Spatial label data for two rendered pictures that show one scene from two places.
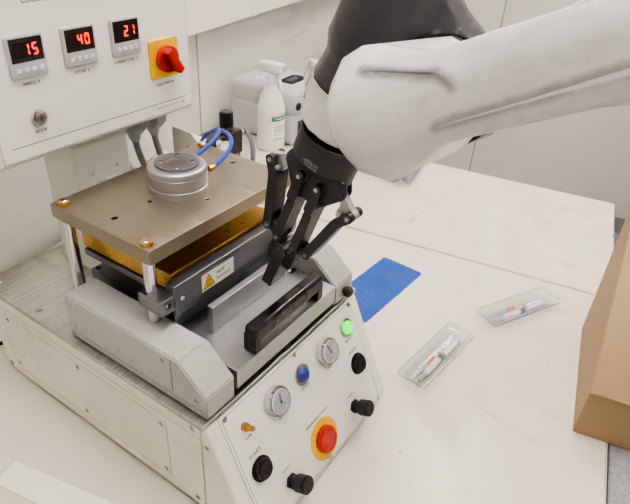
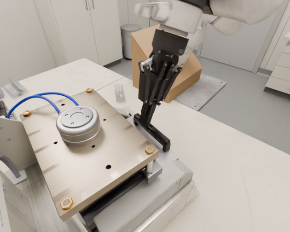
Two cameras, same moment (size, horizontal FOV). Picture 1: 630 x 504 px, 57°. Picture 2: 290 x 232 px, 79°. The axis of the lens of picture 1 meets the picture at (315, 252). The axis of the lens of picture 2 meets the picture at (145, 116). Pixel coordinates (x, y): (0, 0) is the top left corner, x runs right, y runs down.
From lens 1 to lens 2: 0.63 m
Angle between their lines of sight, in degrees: 56
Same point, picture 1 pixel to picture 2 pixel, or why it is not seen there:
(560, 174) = (28, 68)
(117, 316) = (141, 202)
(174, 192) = (98, 129)
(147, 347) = (169, 188)
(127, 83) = not seen: outside the picture
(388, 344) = not seen: hidden behind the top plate
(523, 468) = (177, 117)
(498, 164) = (4, 77)
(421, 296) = not seen: hidden behind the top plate
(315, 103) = (190, 15)
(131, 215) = (109, 156)
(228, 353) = (167, 159)
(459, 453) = (170, 128)
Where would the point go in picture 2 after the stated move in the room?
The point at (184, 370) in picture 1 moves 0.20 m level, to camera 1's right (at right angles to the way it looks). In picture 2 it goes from (186, 173) to (196, 119)
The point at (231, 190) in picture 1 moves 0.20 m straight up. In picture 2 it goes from (99, 109) to (77, 10)
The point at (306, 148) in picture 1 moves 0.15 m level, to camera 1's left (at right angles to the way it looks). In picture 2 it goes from (180, 43) to (161, 78)
